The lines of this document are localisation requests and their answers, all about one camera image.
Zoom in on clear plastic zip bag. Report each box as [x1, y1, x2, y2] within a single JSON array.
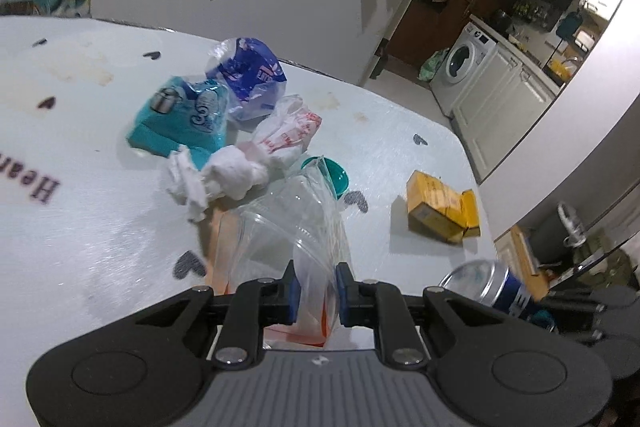
[[229, 164, 350, 347]]

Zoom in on yellow cardboard box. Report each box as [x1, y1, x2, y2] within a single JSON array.
[[407, 171, 482, 244]]

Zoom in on blue white plastic wrapper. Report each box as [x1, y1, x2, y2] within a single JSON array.
[[205, 37, 286, 122]]

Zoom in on tan cardboard piece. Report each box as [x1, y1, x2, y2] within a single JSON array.
[[205, 200, 241, 295]]

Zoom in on silver blue can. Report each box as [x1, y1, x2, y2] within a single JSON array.
[[439, 259, 540, 320]]

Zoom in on teal plastic cap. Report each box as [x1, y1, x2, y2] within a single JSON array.
[[300, 156, 349, 199]]

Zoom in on crumpled white tissue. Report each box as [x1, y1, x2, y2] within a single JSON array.
[[167, 142, 269, 222]]

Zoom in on wooden low cabinet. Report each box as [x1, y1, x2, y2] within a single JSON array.
[[495, 225, 549, 300]]

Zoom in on white red plastic bag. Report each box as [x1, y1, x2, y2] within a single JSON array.
[[246, 94, 322, 170]]

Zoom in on teal tissue pack wrapper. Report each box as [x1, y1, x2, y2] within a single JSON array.
[[127, 75, 229, 169]]

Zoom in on green plastic bag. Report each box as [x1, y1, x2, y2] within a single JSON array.
[[418, 48, 450, 82]]

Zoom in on white kitchen cabinets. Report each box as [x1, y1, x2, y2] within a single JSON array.
[[452, 44, 560, 181]]

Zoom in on white washing machine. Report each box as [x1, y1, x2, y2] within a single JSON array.
[[430, 22, 497, 117]]

